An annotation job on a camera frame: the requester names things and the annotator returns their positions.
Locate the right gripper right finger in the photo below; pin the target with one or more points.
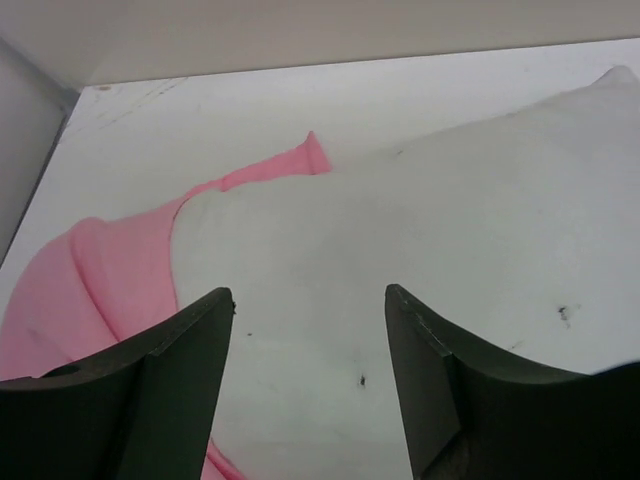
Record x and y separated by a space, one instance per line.
472 410

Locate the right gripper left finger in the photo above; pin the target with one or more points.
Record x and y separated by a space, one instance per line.
141 409

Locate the pink pillowcase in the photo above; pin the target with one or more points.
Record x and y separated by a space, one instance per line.
98 284

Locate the white pillow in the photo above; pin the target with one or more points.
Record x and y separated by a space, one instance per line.
523 229

